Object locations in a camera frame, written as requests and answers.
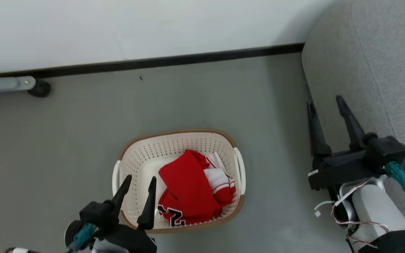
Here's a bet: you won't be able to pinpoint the gripper teal plug cable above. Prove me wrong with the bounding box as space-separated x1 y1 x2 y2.
65 223 96 253
385 161 405 234

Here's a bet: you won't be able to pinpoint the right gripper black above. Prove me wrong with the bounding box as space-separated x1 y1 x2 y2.
307 95 405 192

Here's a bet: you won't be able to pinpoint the grey fabric sofa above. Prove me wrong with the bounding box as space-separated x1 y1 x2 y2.
302 0 405 253

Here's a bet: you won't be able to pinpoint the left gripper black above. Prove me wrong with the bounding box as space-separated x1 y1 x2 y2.
64 175 157 253

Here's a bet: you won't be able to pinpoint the black skirting strip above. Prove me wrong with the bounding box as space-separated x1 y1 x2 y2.
0 43 305 78

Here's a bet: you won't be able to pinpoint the grey metal tube leg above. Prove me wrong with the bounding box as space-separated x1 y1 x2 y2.
0 76 36 95

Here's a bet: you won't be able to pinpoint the white red striped garment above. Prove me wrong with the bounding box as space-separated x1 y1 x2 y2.
202 152 236 206

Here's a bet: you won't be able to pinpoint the white perforated laundry basket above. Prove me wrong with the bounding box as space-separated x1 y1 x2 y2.
112 129 246 234

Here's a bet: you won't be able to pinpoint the loose white red wires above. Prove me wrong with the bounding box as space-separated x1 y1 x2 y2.
314 177 390 246

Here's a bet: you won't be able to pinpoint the red basketball jersey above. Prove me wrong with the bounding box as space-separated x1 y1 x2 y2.
157 150 236 226

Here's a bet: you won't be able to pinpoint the black round foot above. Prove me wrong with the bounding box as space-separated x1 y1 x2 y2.
27 79 52 98

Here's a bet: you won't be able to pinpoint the left gripper teal plug cable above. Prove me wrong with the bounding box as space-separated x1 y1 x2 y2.
65 223 96 253

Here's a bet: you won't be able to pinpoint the right gripper teal plug cable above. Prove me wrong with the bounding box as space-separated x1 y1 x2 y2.
385 161 405 234

